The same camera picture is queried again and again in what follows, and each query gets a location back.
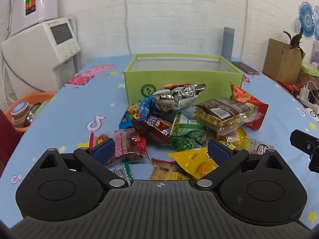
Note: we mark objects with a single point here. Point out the yellow snack packet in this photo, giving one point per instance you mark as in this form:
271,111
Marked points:
194,161

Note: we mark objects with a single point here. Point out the blue snack packet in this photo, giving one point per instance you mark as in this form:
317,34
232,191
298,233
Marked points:
135,112

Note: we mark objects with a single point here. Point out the orange plastic basin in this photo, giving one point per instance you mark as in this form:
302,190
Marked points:
37,98

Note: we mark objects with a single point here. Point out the green white edged packet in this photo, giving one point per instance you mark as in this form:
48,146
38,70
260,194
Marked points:
122,171

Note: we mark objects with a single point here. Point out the white water purifier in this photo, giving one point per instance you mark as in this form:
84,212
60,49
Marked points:
39,2

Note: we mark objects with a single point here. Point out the silver foil snack bag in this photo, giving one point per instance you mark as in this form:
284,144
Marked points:
174,97

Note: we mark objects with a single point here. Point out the green pea snack packet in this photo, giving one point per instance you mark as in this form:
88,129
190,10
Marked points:
188,132

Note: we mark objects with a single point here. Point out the smartphone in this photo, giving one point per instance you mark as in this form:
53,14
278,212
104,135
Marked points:
245,67

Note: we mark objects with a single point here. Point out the white power strip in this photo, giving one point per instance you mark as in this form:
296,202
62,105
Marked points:
307,97

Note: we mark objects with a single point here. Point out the dark red cookie packet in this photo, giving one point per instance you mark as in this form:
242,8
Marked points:
154,129

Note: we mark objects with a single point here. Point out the blue paper fan decoration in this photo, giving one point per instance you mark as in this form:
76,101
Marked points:
307,17

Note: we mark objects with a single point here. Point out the jar with blue lid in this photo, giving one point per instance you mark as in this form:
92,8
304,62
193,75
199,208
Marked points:
20,110

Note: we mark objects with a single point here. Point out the grey thermos bottle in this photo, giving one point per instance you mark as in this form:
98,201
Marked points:
228,42

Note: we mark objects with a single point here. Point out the yellow cake packet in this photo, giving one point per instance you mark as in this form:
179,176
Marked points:
239,137

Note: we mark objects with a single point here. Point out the dark dried plant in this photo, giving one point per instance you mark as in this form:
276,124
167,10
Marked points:
295,38

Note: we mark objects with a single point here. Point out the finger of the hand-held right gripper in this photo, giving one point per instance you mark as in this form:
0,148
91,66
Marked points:
305,140

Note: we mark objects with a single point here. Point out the white appliance with screen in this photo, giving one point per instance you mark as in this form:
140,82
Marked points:
32,54

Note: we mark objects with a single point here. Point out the dark red cloth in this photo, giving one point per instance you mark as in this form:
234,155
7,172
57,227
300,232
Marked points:
7,139

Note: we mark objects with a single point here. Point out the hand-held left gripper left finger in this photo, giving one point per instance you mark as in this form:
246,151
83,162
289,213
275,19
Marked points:
103,149

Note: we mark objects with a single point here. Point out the brown cardboard box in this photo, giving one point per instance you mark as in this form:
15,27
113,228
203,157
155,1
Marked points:
281,59

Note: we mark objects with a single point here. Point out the red snack packet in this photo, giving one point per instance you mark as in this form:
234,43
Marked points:
249,99

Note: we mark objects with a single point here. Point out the green box lid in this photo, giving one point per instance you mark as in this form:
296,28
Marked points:
310,68

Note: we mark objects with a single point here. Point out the clear brown label snack packet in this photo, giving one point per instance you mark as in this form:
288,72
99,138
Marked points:
221,114

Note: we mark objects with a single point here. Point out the small white label packet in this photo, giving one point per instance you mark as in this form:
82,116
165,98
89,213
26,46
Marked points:
260,148

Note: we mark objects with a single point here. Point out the clear red dates packet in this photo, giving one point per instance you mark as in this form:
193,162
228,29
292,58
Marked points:
129,147

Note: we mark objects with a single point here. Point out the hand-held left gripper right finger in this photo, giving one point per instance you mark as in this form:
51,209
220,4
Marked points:
218,151

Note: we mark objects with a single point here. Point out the orange cracker packet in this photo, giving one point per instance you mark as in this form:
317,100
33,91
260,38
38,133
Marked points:
164,171

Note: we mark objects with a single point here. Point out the green cardboard box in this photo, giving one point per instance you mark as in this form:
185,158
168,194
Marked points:
184,79

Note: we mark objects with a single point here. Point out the red packet with orange print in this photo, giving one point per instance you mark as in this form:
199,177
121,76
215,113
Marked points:
291,86

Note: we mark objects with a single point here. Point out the printed blue tablecloth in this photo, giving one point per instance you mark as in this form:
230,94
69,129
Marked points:
62,119

